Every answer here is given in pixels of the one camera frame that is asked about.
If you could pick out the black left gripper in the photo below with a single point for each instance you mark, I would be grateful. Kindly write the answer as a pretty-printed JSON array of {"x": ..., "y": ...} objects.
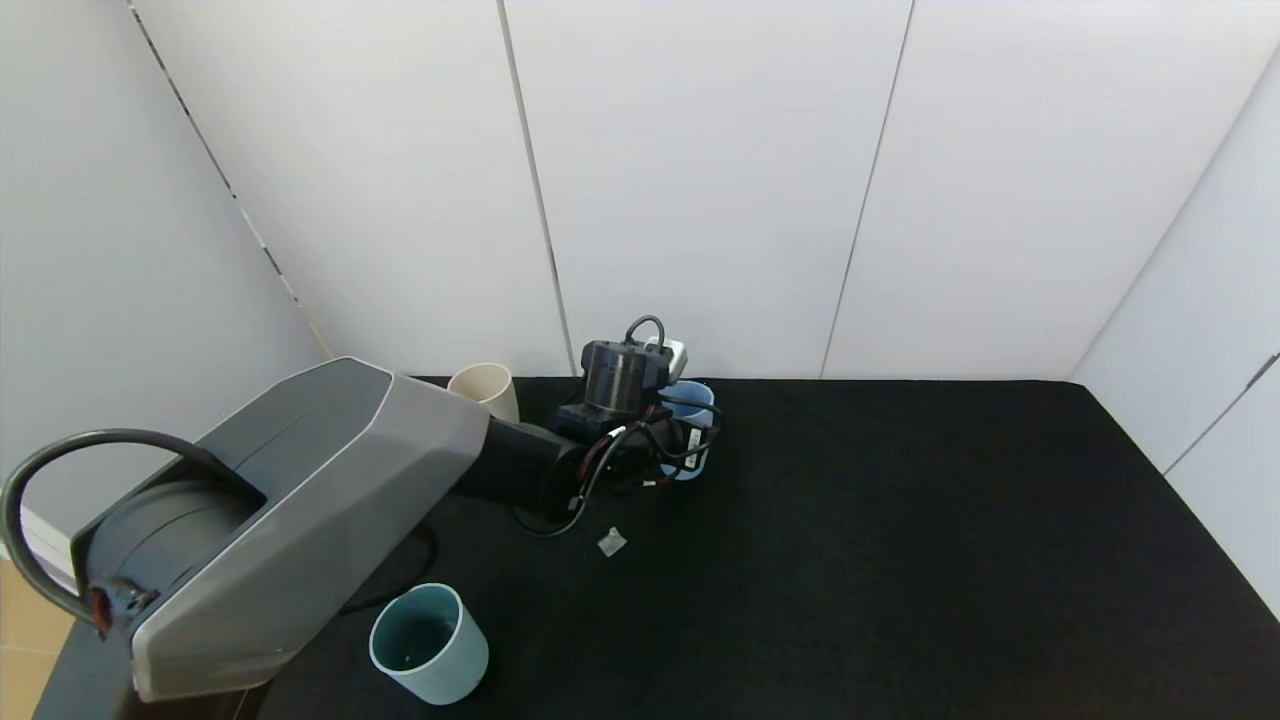
[{"x": 692, "y": 438}]

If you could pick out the light blue plastic cup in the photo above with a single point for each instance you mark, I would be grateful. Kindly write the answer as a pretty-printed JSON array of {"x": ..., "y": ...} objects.
[{"x": 692, "y": 415}]

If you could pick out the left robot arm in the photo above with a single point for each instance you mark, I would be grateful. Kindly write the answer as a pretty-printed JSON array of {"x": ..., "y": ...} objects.
[{"x": 300, "y": 480}]

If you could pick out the small clear plastic scrap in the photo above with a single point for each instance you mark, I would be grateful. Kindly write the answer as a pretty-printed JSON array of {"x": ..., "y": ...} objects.
[{"x": 612, "y": 543}]

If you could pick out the beige plastic cup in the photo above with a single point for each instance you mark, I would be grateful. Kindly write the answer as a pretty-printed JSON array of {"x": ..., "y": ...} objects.
[{"x": 485, "y": 385}]

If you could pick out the teal plastic cup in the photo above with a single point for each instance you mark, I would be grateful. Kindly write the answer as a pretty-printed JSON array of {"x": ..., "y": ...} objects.
[{"x": 455, "y": 665}]

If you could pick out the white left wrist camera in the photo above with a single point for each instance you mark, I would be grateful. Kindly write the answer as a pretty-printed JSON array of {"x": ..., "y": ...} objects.
[{"x": 675, "y": 355}]

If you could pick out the white panel base rail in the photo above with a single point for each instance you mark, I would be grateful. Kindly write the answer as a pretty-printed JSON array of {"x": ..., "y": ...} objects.
[{"x": 45, "y": 545}]

